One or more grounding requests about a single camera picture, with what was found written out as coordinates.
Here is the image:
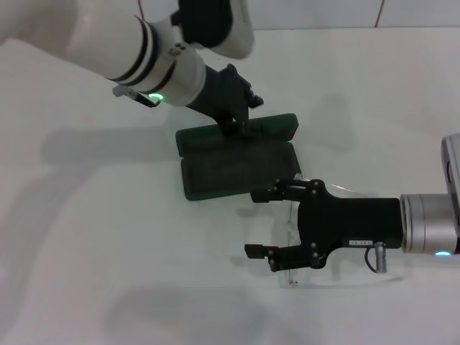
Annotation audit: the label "green glasses case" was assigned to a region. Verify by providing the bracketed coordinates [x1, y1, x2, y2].
[175, 112, 307, 203]

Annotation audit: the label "left gripper connector cable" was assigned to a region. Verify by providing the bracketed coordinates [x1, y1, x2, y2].
[112, 85, 162, 109]

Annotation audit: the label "gripper connector cable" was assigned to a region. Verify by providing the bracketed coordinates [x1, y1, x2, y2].
[112, 85, 162, 109]
[364, 241, 390, 273]

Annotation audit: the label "clear white glasses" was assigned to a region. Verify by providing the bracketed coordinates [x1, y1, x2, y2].
[280, 174, 408, 291]

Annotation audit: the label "right gripper connector cable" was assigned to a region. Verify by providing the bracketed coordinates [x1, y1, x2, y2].
[364, 241, 390, 273]

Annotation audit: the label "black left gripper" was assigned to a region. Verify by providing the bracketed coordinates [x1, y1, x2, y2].
[185, 63, 266, 140]

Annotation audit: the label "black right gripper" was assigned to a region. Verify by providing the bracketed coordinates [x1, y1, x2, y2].
[244, 178, 404, 273]

